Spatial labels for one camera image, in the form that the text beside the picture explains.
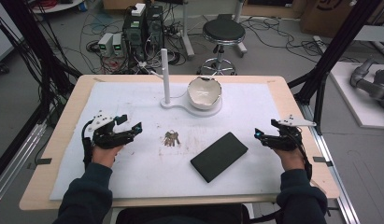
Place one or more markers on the black tape strip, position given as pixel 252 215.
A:
pixel 43 161
pixel 322 160

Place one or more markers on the white stand with pole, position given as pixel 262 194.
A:
pixel 165 77

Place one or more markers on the white power strip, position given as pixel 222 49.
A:
pixel 138 9

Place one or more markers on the grey metal stand leg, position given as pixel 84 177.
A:
pixel 186 34
pixel 241 40

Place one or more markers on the person's left hand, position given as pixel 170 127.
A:
pixel 105 155

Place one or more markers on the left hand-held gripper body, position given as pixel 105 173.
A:
pixel 110 138

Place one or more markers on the black round stool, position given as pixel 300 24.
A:
pixel 224 31

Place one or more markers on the black computer tower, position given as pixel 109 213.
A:
pixel 154 26
pixel 134 34

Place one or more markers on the bunch of brass keys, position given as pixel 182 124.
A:
pixel 171 139

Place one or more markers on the black rectangular phone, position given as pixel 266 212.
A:
pixel 219 156

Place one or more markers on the white table mat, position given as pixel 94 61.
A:
pixel 149 174

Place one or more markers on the cardboard box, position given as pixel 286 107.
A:
pixel 329 15

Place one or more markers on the person's right hand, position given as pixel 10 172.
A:
pixel 291 160

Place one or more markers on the grey bench power supply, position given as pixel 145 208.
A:
pixel 118 43
pixel 105 43

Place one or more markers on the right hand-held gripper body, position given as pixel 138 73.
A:
pixel 286 140

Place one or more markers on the white eggshell-shaped bowl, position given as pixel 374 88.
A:
pixel 204 93

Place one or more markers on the aluminium rail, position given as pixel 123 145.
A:
pixel 15 161
pixel 333 174

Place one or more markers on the white board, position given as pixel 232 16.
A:
pixel 351 102

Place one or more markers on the black frame post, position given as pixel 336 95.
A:
pixel 34 46
pixel 333 53

